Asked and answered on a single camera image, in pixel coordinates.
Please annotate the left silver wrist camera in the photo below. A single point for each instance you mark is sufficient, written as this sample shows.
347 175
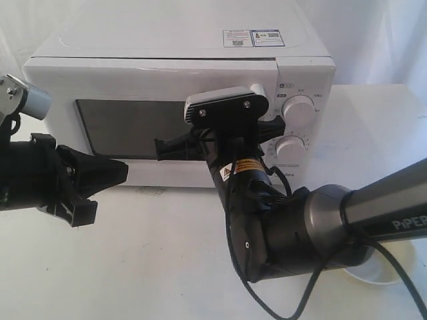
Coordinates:
18 96

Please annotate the blue warning sticker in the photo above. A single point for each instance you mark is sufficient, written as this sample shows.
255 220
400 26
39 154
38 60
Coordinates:
253 38

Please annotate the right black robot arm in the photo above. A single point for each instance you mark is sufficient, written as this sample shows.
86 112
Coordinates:
274 233

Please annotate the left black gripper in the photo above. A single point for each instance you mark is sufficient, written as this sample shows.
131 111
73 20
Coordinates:
64 171

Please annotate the white microwave oven body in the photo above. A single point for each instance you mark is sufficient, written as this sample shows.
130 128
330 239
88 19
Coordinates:
304 65

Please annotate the white control knob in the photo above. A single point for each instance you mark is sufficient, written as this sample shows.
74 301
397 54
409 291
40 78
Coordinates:
290 147
298 110

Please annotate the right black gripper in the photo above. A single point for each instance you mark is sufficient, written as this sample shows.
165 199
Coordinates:
221 144

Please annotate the lower white control knob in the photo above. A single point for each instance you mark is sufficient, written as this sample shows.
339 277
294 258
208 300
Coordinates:
290 147

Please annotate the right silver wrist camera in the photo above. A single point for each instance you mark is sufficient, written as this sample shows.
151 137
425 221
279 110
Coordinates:
229 108

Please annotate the white bowl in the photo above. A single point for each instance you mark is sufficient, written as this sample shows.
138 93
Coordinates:
378 271

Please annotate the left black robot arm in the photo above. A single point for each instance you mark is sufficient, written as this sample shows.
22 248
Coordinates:
18 165

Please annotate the upper white control knob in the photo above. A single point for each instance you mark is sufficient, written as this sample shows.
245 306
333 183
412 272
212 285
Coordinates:
298 110

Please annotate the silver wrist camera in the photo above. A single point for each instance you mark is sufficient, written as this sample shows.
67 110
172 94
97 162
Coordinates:
229 108
18 96

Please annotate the white microwave door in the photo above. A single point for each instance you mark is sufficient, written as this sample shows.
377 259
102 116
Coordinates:
118 107

